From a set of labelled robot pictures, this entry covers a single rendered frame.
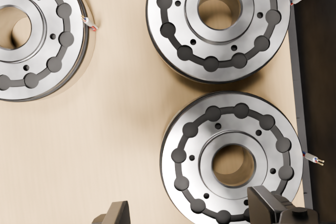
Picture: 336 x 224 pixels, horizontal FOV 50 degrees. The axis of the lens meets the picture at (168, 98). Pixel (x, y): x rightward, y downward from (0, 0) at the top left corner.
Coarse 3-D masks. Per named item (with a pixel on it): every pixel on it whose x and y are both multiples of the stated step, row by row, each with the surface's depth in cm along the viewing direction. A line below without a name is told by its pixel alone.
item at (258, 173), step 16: (208, 144) 25; (224, 144) 25; (240, 144) 25; (256, 144) 25; (208, 160) 25; (256, 160) 25; (208, 176) 25; (256, 176) 25; (224, 192) 25; (240, 192) 25
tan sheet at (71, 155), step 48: (96, 0) 28; (144, 0) 28; (96, 48) 28; (144, 48) 28; (288, 48) 28; (96, 96) 29; (144, 96) 29; (192, 96) 29; (288, 96) 28; (0, 144) 29; (48, 144) 29; (96, 144) 29; (144, 144) 29; (0, 192) 29; (48, 192) 29; (96, 192) 29; (144, 192) 29
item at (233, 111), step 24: (216, 96) 25; (240, 96) 25; (192, 120) 25; (216, 120) 25; (240, 120) 25; (264, 120) 26; (288, 120) 25; (168, 144) 25; (192, 144) 25; (264, 144) 25; (288, 144) 26; (168, 168) 25; (192, 168) 25; (288, 168) 26; (168, 192) 26; (192, 192) 26; (288, 192) 25; (192, 216) 26; (216, 216) 26; (240, 216) 26
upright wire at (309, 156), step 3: (303, 153) 26; (306, 153) 26; (309, 153) 26; (306, 156) 25; (309, 156) 25; (312, 156) 24; (315, 156) 24; (309, 159) 25; (312, 159) 24; (315, 159) 24; (318, 159) 24; (318, 162) 24
